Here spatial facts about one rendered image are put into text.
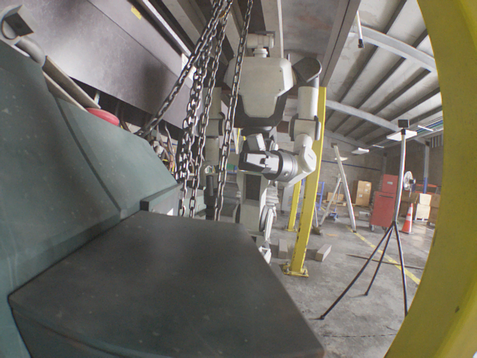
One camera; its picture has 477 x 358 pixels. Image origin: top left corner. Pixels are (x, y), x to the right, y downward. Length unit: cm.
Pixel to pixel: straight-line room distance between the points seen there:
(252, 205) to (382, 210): 404
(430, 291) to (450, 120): 20
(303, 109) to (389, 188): 409
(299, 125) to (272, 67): 26
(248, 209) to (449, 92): 94
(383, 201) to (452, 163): 456
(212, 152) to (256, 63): 45
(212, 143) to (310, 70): 55
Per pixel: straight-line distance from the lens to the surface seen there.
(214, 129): 96
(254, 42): 96
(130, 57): 98
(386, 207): 486
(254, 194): 107
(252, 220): 107
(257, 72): 88
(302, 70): 95
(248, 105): 90
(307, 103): 92
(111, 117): 35
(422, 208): 983
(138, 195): 17
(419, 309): 32
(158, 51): 116
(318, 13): 176
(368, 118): 1253
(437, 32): 37
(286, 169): 60
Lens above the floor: 80
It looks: 1 degrees down
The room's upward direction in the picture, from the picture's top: 8 degrees clockwise
